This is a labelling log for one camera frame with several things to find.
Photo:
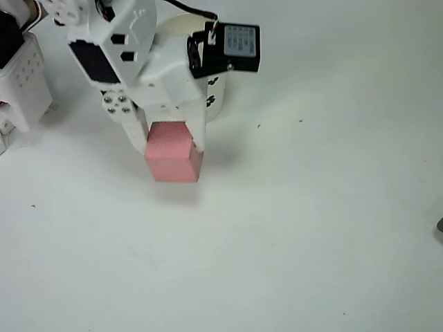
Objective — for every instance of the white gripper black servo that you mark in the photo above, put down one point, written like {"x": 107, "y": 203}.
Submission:
{"x": 165, "y": 80}

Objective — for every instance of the grey object at edge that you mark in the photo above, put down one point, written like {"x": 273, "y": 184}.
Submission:
{"x": 440, "y": 226}

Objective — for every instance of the pink block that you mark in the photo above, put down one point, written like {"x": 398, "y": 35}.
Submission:
{"x": 169, "y": 159}

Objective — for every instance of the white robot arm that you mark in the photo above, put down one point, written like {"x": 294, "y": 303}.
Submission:
{"x": 128, "y": 20}

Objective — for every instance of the white flower-print paper cup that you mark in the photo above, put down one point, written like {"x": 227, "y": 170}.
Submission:
{"x": 216, "y": 100}

